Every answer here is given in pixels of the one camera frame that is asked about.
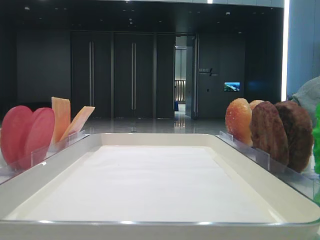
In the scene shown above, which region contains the red tomato slice inner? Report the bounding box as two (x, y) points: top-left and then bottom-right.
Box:
(18, 107), (55, 169)

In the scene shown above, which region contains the clear acrylic left rack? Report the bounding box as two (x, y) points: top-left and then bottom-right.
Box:
(0, 130), (89, 184)

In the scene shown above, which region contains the small wall display screen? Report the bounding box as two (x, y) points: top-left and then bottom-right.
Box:
(223, 82), (240, 92)

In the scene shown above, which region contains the golden bun top front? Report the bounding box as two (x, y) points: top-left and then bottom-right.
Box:
(225, 98), (253, 147)

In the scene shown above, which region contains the brown meat patty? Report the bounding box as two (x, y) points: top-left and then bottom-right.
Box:
(275, 101), (314, 173)
(249, 101), (289, 166)

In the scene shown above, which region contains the red tomato slice outer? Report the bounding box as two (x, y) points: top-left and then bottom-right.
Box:
(0, 105), (33, 169)

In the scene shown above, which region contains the brown meat patty inner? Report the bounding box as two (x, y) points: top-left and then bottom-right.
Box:
(249, 101), (289, 166)

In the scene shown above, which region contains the green lettuce leaf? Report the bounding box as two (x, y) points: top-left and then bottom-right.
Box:
(312, 104), (320, 174)

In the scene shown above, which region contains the golden bun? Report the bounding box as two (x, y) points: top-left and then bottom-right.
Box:
(249, 100), (264, 111)
(225, 98), (253, 147)

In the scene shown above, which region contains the clear acrylic right rack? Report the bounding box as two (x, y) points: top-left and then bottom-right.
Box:
(217, 131), (320, 204)

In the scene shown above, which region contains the brown meat patty outer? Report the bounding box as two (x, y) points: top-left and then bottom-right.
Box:
(275, 101), (314, 173)

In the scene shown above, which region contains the white rectangular serving tray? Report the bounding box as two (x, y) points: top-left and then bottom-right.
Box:
(0, 133), (320, 240)

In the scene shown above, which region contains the clear acrylic rack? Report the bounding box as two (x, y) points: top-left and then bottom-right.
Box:
(217, 131), (320, 204)
(0, 130), (89, 184)

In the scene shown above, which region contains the golden bun top rear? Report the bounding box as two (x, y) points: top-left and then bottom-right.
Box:
(249, 100), (264, 111)

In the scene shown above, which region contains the orange cheese slice leaning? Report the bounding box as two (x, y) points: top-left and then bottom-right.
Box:
(60, 106), (95, 141)

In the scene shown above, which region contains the orange cheese slice upright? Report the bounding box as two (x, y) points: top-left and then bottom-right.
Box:
(51, 96), (71, 144)

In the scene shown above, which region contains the red tomato slice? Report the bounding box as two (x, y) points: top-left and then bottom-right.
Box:
(0, 105), (33, 169)
(18, 107), (55, 169)

